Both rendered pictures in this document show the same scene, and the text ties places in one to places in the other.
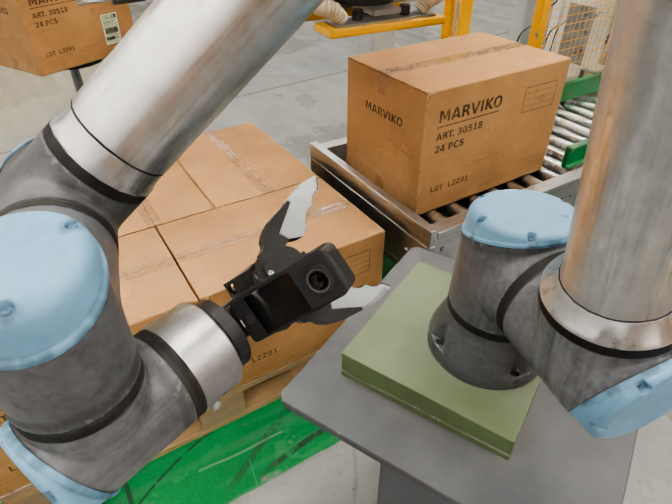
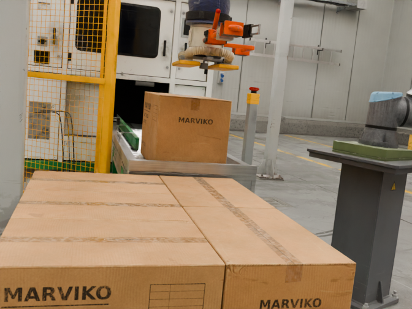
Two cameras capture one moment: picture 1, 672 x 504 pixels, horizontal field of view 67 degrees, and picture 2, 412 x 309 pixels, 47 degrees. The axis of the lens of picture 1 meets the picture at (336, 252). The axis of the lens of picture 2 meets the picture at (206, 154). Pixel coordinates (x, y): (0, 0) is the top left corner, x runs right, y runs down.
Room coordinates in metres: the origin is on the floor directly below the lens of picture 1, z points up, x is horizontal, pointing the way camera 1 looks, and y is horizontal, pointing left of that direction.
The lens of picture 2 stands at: (0.73, 2.26, 1.01)
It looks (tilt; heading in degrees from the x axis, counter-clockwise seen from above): 8 degrees down; 287
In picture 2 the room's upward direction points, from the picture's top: 5 degrees clockwise
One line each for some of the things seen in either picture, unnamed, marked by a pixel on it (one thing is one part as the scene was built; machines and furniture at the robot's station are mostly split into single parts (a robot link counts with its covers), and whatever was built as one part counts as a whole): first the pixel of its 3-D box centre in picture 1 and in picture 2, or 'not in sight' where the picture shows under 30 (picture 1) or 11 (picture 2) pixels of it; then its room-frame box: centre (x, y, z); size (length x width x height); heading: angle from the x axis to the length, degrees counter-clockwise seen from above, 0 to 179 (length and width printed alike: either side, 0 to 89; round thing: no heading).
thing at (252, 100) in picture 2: not in sight; (246, 167); (1.37, -0.85, 0.50); 0.07 x 0.07 x 1.00; 32
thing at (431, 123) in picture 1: (450, 116); (182, 129); (1.69, -0.40, 0.75); 0.60 x 0.40 x 0.40; 122
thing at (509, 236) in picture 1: (514, 259); (385, 108); (0.58, -0.26, 0.99); 0.17 x 0.15 x 0.18; 20
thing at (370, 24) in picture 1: (381, 17); (222, 64); (1.40, -0.12, 1.13); 0.34 x 0.10 x 0.05; 117
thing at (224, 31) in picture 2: not in sight; (231, 29); (1.21, 0.46, 1.24); 0.08 x 0.07 x 0.05; 117
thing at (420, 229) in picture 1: (364, 187); (194, 168); (1.49, -0.10, 0.58); 0.70 x 0.03 x 0.06; 32
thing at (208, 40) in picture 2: not in sight; (215, 37); (1.37, 0.15, 1.24); 0.10 x 0.08 x 0.06; 27
